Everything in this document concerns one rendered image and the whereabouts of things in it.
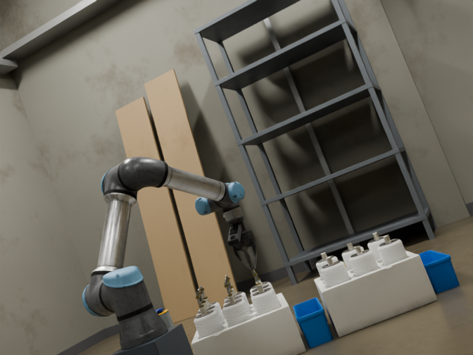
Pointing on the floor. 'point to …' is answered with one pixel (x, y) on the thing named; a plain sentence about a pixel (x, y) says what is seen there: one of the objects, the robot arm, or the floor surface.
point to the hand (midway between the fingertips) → (251, 266)
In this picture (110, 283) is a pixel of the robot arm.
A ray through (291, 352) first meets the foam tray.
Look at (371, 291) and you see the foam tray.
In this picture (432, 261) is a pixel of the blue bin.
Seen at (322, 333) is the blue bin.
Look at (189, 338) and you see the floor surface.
